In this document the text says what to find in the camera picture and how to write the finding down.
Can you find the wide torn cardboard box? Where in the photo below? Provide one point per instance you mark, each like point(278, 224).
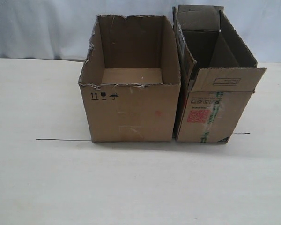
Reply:
point(130, 79)

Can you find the tall printed cardboard box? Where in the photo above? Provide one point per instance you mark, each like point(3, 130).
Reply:
point(219, 74)

